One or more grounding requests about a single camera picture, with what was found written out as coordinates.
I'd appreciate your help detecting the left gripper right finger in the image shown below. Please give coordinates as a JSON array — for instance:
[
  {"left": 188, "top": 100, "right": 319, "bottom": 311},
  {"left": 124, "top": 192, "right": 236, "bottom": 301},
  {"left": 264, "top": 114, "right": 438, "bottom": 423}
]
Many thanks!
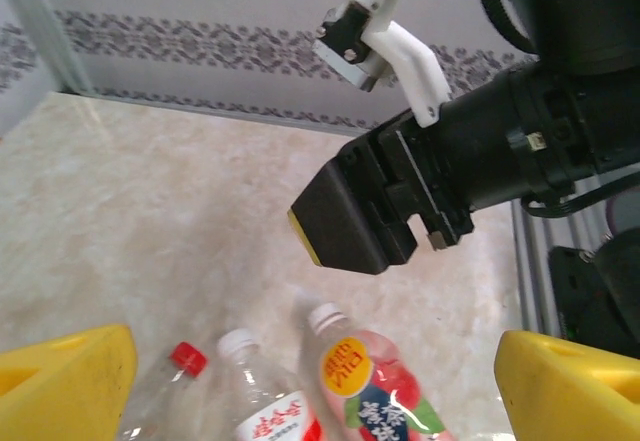
[{"left": 494, "top": 329, "right": 640, "bottom": 441}]

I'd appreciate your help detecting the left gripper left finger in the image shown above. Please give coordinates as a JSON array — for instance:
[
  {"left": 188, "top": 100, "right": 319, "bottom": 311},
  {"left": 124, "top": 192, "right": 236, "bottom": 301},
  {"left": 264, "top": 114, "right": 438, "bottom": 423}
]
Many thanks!
[{"left": 0, "top": 324, "right": 139, "bottom": 441}]

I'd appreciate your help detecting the clear bottle red label red cap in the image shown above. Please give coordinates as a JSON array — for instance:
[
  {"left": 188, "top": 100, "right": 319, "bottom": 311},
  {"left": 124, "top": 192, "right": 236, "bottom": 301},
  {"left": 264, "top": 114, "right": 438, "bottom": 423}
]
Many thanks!
[{"left": 119, "top": 340, "right": 231, "bottom": 441}]

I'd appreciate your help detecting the white cap bottle peach label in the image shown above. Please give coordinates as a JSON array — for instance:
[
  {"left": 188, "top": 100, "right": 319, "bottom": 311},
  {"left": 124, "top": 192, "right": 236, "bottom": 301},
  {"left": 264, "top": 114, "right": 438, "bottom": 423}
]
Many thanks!
[{"left": 294, "top": 300, "right": 459, "bottom": 441}]

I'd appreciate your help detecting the white cap bottle red-white label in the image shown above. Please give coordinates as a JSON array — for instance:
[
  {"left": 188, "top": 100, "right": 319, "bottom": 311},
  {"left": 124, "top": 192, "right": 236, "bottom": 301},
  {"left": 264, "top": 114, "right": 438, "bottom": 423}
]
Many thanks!
[{"left": 215, "top": 328, "right": 326, "bottom": 441}]

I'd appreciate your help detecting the thin black cable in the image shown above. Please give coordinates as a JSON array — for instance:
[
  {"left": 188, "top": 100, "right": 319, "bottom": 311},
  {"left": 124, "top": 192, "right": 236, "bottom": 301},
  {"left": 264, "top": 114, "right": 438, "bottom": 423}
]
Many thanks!
[{"left": 519, "top": 168, "right": 640, "bottom": 220}]

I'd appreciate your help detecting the long aluminium base rail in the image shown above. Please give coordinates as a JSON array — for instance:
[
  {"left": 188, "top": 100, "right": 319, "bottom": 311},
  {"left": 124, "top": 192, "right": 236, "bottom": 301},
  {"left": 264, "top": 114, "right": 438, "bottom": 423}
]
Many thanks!
[{"left": 509, "top": 195, "right": 561, "bottom": 335}]

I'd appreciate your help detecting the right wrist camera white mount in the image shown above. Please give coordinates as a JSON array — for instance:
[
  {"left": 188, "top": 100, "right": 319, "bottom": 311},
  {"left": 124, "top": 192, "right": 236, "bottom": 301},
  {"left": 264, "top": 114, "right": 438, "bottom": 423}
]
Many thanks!
[{"left": 312, "top": 0, "right": 451, "bottom": 128}]

